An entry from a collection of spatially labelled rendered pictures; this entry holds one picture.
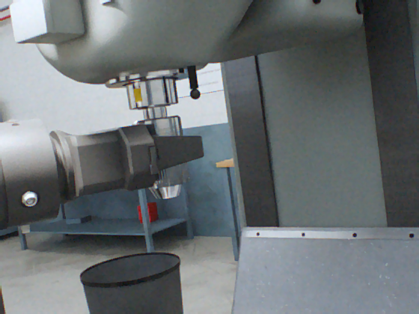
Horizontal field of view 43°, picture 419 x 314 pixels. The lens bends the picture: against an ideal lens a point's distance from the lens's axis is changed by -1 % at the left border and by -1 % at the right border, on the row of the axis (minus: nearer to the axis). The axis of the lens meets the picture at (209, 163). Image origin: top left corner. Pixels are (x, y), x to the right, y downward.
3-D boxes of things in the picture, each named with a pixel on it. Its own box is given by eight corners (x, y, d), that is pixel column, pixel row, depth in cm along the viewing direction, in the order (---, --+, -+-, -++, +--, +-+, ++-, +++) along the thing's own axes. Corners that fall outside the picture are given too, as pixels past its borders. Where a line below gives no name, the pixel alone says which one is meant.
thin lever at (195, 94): (197, 99, 47) (188, 37, 47) (188, 100, 48) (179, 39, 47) (203, 99, 48) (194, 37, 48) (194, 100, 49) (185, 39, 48)
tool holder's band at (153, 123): (164, 128, 48) (162, 117, 48) (123, 133, 50) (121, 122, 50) (191, 123, 52) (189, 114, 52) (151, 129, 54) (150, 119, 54)
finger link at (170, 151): (201, 163, 51) (141, 173, 48) (197, 129, 51) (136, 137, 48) (209, 163, 49) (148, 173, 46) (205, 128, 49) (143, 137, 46)
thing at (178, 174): (173, 188, 48) (164, 128, 48) (132, 191, 51) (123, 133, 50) (198, 179, 52) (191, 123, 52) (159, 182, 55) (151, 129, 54)
